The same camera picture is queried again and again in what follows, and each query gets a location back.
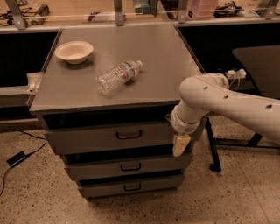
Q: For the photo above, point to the grey middle drawer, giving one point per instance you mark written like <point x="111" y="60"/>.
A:
<point x="127" y="166"/>

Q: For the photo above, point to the clear plastic water bottle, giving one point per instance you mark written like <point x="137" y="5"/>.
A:
<point x="117" y="76"/>

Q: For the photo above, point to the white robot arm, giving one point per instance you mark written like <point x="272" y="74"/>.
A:
<point x="202" y="94"/>

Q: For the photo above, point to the grey top drawer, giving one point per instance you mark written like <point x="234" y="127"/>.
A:
<point x="110" y="137"/>

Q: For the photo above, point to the metal shelf frame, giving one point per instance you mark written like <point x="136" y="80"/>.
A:
<point x="46" y="15"/>

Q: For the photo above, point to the white paper bowl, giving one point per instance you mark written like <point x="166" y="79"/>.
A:
<point x="74" y="52"/>

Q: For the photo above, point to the grey drawer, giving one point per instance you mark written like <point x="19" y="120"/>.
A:
<point x="131" y="186"/>
<point x="110" y="137"/>
<point x="127" y="166"/>

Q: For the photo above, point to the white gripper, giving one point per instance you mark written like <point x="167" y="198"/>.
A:
<point x="183" y="125"/>

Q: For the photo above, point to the black power adapter with cable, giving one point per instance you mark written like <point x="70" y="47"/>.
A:
<point x="20" y="156"/>

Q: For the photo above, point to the white power plugs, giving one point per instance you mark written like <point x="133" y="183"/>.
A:
<point x="232" y="74"/>

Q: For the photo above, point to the pink plastic basket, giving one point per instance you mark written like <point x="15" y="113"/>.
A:
<point x="200" y="9"/>

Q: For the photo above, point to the grey bottom drawer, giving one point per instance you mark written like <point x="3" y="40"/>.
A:
<point x="131" y="186"/>

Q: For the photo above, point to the black metal stand leg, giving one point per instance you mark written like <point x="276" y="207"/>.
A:
<point x="215" y="166"/>

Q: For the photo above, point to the grey drawer cabinet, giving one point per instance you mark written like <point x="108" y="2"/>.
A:
<point x="106" y="117"/>

